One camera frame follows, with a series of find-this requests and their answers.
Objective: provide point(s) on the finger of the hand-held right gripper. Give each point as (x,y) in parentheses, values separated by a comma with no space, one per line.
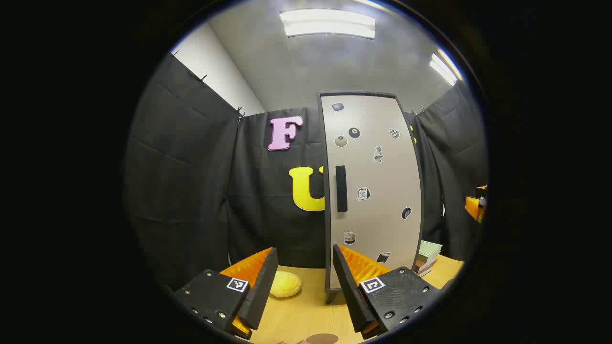
(473,208)

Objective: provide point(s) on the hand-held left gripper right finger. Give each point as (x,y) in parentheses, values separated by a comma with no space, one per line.
(351,296)

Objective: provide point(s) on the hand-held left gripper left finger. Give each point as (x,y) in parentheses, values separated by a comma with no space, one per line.
(263,291)

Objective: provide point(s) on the dark grey cabinet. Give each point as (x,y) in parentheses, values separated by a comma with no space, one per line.
(331,295)

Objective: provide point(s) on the brown round coaster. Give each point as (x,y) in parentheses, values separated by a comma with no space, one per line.
(322,339)

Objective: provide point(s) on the grey cabinet door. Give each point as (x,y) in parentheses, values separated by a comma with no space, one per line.
(377,229)

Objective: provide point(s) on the yellow round bun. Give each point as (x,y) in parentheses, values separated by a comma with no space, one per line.
(286,285)

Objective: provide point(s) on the green book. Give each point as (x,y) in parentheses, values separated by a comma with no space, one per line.
(429,249)

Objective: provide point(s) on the brown book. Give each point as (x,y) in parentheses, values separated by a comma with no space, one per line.
(420,265)

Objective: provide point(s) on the black backdrop cloth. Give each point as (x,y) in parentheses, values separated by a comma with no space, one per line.
(191,191)

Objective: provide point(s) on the ceiling light panel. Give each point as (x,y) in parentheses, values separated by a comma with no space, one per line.
(327,24)
(443,69)

